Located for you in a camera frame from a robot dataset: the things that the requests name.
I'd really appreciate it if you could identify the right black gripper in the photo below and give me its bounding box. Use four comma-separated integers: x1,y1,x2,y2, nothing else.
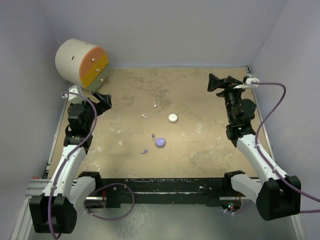
207,73,248,123

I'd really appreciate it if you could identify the white earbud charging case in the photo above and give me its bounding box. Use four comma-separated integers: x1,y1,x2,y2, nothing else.
168,113,178,123

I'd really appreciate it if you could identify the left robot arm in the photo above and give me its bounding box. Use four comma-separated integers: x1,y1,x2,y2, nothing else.
29,90,112,240

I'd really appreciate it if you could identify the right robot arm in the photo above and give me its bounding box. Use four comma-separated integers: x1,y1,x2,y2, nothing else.
207,73,301,221

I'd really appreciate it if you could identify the purple earbud charging case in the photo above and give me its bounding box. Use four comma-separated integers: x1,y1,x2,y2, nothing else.
155,137,166,148

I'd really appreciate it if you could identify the round drawer cabinet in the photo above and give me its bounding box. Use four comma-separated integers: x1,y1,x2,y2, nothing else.
55,38,110,91

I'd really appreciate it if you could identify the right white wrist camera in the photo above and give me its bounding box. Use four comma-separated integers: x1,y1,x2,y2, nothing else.
234,77,260,90

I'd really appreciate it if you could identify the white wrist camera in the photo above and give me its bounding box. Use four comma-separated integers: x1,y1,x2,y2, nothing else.
234,77,260,90
68,85,84,104

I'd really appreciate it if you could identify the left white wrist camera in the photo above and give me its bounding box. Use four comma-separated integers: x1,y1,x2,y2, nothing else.
68,85,84,104

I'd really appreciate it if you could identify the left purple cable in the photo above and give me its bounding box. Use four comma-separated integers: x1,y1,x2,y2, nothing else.
47,91,136,240

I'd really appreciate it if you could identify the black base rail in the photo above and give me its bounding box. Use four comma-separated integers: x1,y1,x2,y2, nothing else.
77,171,247,208

